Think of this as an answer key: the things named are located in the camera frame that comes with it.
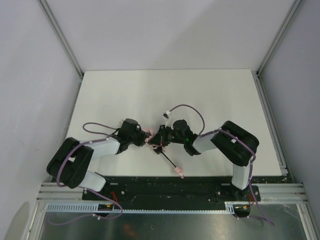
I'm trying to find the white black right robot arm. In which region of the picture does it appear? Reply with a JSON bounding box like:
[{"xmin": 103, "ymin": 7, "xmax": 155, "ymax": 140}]
[{"xmin": 147, "ymin": 119, "xmax": 260, "ymax": 200}]

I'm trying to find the pink folding umbrella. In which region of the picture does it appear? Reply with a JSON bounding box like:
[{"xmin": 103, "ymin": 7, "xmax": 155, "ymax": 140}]
[{"xmin": 145, "ymin": 125, "xmax": 186, "ymax": 179}]

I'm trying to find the aluminium corner post left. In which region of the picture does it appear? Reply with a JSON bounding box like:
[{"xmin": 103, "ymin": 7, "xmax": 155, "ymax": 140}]
[{"xmin": 37, "ymin": 0, "xmax": 84, "ymax": 80}]

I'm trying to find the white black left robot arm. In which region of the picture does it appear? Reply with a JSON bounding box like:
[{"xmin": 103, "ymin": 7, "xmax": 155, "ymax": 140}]
[{"xmin": 46, "ymin": 118, "xmax": 151, "ymax": 192}]

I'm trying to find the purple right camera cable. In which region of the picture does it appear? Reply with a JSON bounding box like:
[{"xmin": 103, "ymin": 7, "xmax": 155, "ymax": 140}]
[{"xmin": 168, "ymin": 104, "xmax": 276, "ymax": 227}]

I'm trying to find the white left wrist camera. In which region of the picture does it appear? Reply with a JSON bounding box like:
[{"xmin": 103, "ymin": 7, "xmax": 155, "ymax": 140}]
[{"xmin": 117, "ymin": 119, "xmax": 125, "ymax": 128}]

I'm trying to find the aluminium corner post right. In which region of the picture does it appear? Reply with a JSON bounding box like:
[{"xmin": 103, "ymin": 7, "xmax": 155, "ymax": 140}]
[{"xmin": 256, "ymin": 0, "xmax": 305, "ymax": 78}]

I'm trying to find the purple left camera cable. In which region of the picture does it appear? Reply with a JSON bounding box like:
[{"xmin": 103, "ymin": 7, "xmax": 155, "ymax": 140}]
[{"xmin": 56, "ymin": 122, "xmax": 121, "ymax": 188}]

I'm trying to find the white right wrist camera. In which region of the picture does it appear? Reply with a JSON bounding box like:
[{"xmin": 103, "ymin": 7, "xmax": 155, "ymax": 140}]
[{"xmin": 162, "ymin": 110, "xmax": 173, "ymax": 127}]

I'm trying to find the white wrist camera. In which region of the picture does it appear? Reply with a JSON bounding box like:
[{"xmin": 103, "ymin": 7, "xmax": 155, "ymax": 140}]
[
  {"xmin": 117, "ymin": 119, "xmax": 125, "ymax": 128},
  {"xmin": 162, "ymin": 110, "xmax": 173, "ymax": 127}
]

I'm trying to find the purple camera cable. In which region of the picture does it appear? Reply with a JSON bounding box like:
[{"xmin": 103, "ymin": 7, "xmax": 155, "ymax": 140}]
[
  {"xmin": 56, "ymin": 122, "xmax": 121, "ymax": 188},
  {"xmin": 168, "ymin": 104, "xmax": 276, "ymax": 227}
]

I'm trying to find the grey slotted cable duct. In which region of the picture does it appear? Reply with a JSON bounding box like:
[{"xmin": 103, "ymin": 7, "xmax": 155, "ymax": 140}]
[{"xmin": 44, "ymin": 201, "xmax": 237, "ymax": 216}]

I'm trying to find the aluminium corner post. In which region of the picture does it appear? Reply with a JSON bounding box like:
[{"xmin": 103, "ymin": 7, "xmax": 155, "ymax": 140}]
[
  {"xmin": 37, "ymin": 0, "xmax": 84, "ymax": 80},
  {"xmin": 256, "ymin": 0, "xmax": 305, "ymax": 78}
]

